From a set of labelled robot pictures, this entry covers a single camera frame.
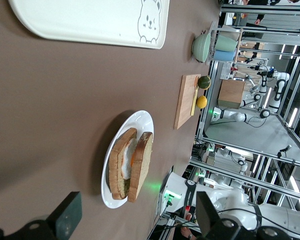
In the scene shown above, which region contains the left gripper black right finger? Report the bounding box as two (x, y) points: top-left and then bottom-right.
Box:
(196, 191), (256, 240)

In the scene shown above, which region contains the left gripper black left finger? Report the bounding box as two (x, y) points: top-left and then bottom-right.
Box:
(4, 191), (83, 240)

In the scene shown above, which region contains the white round plate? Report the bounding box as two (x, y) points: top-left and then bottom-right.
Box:
(100, 110), (155, 210)

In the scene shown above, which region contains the background person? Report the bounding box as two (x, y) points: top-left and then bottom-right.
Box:
(179, 212), (200, 240)

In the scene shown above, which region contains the toy fried egg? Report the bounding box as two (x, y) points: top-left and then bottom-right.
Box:
(121, 137), (139, 180)

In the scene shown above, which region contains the yellow toy lemon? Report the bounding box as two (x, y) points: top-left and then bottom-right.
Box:
(195, 95), (208, 110)

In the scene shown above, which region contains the bamboo cutting board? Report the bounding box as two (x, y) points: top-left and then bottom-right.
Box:
(173, 73), (202, 130)

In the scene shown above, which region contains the wooden box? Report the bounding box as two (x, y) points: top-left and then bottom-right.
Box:
(217, 79), (246, 110)

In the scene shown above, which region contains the toy green avocado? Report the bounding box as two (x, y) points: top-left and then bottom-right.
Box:
(197, 75), (212, 90)

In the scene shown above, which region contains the blue bowl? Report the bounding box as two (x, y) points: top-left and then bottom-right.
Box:
(213, 49), (236, 62)

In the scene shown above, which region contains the mint green bowl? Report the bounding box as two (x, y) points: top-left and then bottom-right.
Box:
(191, 32), (212, 63)

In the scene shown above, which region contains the pale green cup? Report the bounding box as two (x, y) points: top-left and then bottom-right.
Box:
(214, 34), (238, 53)

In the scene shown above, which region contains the cream bear print tray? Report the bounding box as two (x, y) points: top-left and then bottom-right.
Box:
(7, 0), (171, 50)

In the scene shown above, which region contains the white wire cup rack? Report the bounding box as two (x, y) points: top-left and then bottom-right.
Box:
(206, 21), (244, 66)

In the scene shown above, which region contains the aluminium frame structure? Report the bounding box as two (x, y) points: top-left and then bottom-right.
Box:
(189, 0), (300, 240)

